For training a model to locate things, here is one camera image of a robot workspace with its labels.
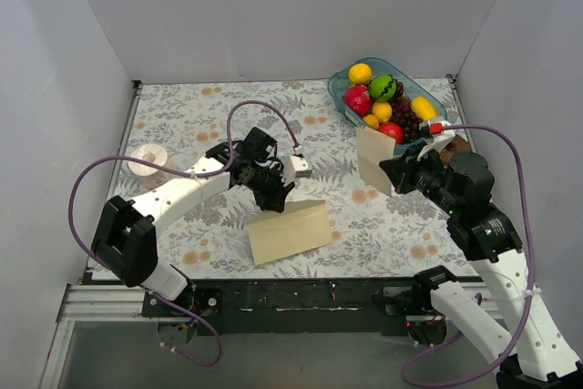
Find beige paper envelope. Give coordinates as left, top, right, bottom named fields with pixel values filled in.
left=246, top=200, right=332, bottom=265

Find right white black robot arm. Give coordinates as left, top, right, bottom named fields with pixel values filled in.
left=379, top=151, right=582, bottom=388

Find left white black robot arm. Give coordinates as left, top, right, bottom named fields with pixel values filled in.
left=91, top=128, right=310, bottom=316

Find red apple toy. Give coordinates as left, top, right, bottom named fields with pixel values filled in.
left=378, top=122, right=404, bottom=145

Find dark purple grapes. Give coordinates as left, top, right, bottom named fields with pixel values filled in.
left=388, top=81, right=422, bottom=144

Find small orange lemon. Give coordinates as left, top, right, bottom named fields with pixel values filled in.
left=363, top=114, right=380, bottom=130

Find small yellow lemon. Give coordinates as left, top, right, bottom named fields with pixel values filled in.
left=372, top=102, right=393, bottom=124

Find yellow mango toy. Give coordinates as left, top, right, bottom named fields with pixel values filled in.
left=410, top=96, right=438, bottom=121

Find floral patterned table mat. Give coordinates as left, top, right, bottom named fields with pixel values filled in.
left=126, top=80, right=474, bottom=279

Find red strawberry toy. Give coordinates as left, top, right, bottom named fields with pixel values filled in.
left=343, top=85, right=373, bottom=118

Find green watermelon toy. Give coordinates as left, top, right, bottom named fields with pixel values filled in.
left=369, top=75, right=397, bottom=102

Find yellow orange fruit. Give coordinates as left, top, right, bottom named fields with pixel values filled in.
left=348, top=63, right=373, bottom=85

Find teal plastic fruit basket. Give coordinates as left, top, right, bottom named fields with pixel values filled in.
left=328, top=57, right=447, bottom=155

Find white toilet paper roll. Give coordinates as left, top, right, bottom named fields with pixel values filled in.
left=128, top=143, right=176, bottom=190

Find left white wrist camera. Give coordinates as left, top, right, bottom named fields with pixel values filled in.
left=283, top=155, right=312, bottom=184

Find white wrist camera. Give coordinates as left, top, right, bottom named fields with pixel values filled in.
left=418, top=118, right=455, bottom=159
left=283, top=155, right=312, bottom=184

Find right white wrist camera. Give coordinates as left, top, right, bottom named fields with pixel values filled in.
left=418, top=118, right=455, bottom=159

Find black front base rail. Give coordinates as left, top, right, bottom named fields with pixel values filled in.
left=140, top=277, right=456, bottom=338

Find aluminium frame profile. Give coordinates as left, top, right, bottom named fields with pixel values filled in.
left=38, top=283, right=160, bottom=389

